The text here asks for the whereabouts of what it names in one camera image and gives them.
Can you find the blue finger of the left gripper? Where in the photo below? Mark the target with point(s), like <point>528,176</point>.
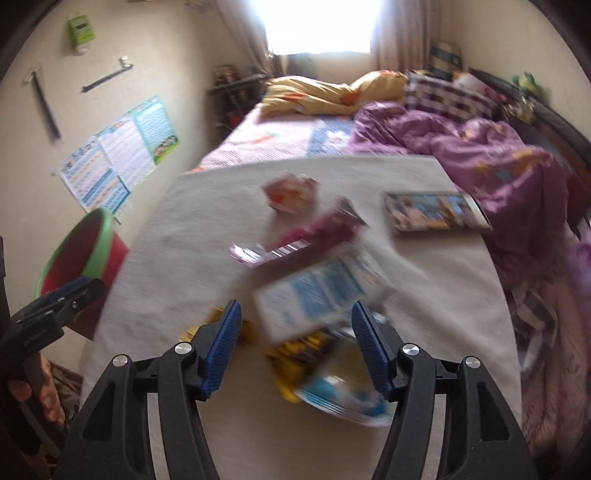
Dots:
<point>66,290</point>

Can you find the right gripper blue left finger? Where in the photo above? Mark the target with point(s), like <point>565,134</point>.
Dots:
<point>217,340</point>

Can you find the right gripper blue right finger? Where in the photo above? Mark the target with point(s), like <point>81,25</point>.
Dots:
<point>378,344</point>

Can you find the yellow black snack wrapper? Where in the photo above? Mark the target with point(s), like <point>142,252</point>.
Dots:
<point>292,363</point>

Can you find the white blue milk carton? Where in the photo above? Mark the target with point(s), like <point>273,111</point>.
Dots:
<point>322,294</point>

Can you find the pink snack bag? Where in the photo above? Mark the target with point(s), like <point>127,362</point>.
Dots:
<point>339,225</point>

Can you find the strawberry paper wrapper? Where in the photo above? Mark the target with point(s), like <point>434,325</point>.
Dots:
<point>291,193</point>

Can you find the red green trash bin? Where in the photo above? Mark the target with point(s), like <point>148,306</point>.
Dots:
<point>91,249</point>

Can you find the left hand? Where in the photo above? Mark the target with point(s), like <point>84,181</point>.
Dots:
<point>47,395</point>

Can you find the smartphone playing video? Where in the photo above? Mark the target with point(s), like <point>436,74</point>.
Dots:
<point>442,212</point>

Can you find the pink patterned bed sheet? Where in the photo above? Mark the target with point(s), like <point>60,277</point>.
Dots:
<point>291,136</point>

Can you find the purple star duvet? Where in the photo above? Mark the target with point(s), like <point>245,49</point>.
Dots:
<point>522,188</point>

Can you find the dark side table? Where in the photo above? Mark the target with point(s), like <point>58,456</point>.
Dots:
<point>232,101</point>

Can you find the yellow duvet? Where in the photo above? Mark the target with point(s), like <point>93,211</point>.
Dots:
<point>302,95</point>

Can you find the green hanging tissue pack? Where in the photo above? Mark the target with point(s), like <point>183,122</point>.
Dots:
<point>81,33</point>

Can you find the plaid pillow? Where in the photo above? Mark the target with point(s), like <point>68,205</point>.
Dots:
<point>440,97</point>

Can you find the dark headboard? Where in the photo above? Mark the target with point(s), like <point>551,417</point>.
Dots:
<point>550,130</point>

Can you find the left pink curtain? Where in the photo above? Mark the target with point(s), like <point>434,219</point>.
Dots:
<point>245,26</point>

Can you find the pink curtain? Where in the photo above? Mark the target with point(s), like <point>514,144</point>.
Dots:
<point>404,33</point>
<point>245,26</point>

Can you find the green plush toy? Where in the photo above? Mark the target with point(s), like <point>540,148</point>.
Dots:
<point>527,84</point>

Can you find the right pink curtain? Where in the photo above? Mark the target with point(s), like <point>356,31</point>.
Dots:
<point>404,33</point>

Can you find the blue letters wall poster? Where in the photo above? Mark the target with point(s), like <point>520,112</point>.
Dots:
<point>92,180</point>

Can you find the white chart wall poster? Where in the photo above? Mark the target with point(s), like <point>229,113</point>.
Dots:
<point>126,151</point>

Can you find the teal number wall poster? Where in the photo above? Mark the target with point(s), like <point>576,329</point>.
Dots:
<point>155,128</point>

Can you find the black wall rail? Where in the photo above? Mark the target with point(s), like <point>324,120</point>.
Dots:
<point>124,66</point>

